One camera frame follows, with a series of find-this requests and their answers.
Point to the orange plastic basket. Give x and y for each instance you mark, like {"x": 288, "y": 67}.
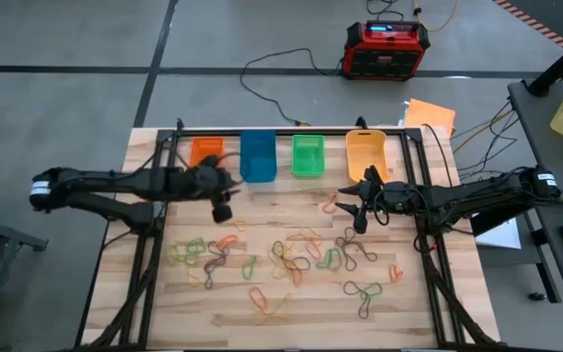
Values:
{"x": 205, "y": 146}

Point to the orange rubber band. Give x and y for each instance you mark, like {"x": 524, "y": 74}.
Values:
{"x": 324, "y": 207}
{"x": 296, "y": 281}
{"x": 257, "y": 300}
{"x": 313, "y": 254}
{"x": 393, "y": 276}
{"x": 228, "y": 238}

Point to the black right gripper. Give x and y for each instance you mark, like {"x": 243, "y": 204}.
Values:
{"x": 374, "y": 193}

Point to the red black power station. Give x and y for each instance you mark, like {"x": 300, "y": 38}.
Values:
{"x": 384, "y": 58}

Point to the grey side table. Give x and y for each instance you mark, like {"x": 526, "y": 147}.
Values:
{"x": 545, "y": 146}

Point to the black metal pole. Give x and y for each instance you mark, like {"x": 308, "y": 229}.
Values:
{"x": 560, "y": 63}

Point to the clear plastic sleeve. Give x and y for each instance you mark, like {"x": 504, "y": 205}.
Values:
{"x": 402, "y": 113}

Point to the grey metal stand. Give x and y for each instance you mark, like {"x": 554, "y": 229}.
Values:
{"x": 8, "y": 233}

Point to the green plastic basket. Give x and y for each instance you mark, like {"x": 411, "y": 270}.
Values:
{"x": 308, "y": 156}

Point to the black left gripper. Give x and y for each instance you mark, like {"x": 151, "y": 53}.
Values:
{"x": 208, "y": 181}

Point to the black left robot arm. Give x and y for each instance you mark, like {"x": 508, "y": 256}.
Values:
{"x": 91, "y": 178}

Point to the light green rubber band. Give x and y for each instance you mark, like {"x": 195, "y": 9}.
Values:
{"x": 170, "y": 255}

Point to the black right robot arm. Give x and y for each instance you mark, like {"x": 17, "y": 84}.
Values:
{"x": 482, "y": 190}

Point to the small black floor object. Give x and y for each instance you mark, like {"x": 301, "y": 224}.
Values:
{"x": 535, "y": 296}

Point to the white paper sheet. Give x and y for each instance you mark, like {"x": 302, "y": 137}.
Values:
{"x": 501, "y": 237}

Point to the blue plastic basket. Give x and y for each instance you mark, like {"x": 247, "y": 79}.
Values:
{"x": 258, "y": 156}

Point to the black support beam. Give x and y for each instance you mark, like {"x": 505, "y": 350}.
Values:
{"x": 496, "y": 222}

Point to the yellow plastic basket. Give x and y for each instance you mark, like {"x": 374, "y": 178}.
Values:
{"x": 367, "y": 151}

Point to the orange paper folder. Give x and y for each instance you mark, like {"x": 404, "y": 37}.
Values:
{"x": 430, "y": 117}

